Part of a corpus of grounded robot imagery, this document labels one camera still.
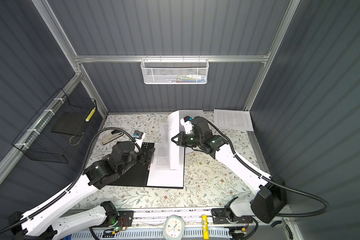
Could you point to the white wire mesh basket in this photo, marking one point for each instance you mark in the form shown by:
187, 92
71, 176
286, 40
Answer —
175, 72

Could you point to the yellow glue stick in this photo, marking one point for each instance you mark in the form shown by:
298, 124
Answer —
205, 227

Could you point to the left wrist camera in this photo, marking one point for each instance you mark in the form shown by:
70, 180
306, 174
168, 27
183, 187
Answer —
138, 136

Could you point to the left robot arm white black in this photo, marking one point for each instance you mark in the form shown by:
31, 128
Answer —
46, 221

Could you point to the white round clock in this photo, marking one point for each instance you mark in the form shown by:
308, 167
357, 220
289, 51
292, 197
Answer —
174, 228

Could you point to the black handled pliers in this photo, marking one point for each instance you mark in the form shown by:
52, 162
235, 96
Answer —
283, 224

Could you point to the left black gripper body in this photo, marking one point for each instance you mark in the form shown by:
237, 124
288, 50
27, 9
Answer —
140, 158

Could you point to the yellow marker in black basket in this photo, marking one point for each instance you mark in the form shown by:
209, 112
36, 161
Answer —
90, 114

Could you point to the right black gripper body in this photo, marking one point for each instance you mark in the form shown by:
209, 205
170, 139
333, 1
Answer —
192, 140

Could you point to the black grey stapler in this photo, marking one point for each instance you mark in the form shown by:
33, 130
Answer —
113, 135

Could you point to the black wire mesh basket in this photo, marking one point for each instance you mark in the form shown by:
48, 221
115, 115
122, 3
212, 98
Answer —
56, 135

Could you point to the beige black clip folder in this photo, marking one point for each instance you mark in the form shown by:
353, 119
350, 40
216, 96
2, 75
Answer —
136, 176

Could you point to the printed paper sheet far right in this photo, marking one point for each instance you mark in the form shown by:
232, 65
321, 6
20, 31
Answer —
233, 120

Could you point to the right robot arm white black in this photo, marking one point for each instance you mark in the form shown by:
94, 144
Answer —
268, 198

